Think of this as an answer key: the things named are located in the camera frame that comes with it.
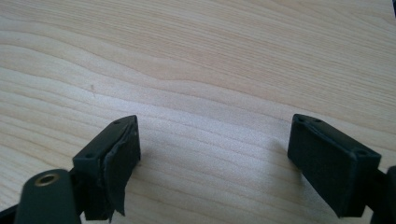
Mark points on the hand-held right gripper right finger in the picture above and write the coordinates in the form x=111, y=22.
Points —
x=333, y=168

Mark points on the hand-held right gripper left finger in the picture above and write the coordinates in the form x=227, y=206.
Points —
x=107, y=168

